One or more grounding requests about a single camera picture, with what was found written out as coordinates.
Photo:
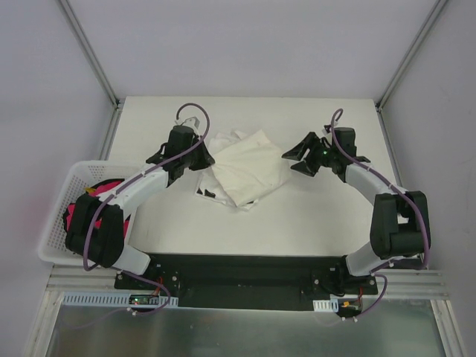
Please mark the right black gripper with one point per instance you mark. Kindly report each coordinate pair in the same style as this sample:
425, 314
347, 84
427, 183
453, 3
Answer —
314, 157

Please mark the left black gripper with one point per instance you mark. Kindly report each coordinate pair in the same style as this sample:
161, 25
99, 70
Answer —
191, 157

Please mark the white black printed t shirt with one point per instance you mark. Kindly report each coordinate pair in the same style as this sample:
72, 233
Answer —
219, 193

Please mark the cream white t shirt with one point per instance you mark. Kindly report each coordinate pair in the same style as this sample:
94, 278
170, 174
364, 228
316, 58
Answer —
272, 170

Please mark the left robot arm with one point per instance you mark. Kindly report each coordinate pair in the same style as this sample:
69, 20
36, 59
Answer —
96, 223

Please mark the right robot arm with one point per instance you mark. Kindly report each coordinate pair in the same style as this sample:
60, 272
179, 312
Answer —
399, 225

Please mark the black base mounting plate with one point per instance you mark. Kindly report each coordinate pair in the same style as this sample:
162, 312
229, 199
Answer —
250, 282

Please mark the black t shirt in basket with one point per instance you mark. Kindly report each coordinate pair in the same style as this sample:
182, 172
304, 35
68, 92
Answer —
93, 191

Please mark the white plastic laundry basket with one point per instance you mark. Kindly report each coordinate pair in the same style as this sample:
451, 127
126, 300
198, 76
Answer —
81, 175

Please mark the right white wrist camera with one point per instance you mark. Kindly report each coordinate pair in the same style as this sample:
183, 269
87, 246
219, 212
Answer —
325, 130

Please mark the right white cable duct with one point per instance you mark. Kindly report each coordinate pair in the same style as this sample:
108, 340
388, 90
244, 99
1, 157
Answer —
330, 305

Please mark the white cable duct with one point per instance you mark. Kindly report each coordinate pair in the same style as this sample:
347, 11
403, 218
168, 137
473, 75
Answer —
330, 305
95, 299

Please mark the right aluminium frame post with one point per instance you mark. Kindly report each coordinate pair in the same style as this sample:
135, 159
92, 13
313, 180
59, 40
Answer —
415, 46

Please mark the aluminium frame post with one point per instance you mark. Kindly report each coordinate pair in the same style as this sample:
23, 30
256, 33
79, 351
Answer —
88, 51
415, 46

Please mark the left aluminium frame post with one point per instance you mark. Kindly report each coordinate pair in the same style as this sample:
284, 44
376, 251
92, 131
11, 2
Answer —
88, 51

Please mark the left white cable duct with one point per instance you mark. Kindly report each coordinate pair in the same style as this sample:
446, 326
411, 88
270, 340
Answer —
95, 299

